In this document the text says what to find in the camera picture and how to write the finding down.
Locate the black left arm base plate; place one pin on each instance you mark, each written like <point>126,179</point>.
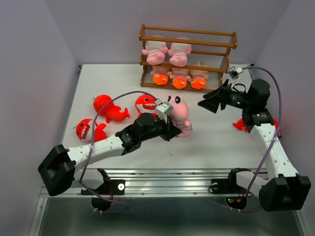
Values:
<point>112,187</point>

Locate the boy doll black hair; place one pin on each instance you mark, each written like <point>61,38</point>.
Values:
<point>160,74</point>

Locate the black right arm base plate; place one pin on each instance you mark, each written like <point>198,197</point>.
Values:
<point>225,186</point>

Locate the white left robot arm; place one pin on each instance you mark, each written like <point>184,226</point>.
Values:
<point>65,168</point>

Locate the wooden three-tier shelf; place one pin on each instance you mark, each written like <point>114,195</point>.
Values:
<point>210,51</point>

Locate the boy doll from corner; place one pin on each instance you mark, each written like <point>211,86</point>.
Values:
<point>198,78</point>

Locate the pink pig plush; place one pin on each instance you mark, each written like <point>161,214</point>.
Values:
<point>180,115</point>
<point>154,51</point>
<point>178,53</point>

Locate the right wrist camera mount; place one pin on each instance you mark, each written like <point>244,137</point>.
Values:
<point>234,73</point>

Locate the boy doll face up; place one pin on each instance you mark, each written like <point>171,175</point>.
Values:
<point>180,77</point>

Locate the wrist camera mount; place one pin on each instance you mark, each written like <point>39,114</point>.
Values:
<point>163,109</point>
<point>234,73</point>

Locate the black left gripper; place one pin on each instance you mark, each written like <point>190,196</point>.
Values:
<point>170,130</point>

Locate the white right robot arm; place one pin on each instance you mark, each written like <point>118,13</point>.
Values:
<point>285,188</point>

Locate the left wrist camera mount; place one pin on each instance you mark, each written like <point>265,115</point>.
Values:
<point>163,109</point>

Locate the aluminium rail frame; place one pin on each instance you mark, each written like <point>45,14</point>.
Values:
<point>169,183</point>

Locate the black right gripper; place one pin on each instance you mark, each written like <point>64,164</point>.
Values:
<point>211,104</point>

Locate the red shark plush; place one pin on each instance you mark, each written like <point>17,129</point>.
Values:
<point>107,109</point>
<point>240,125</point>
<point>84,130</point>
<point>146,104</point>

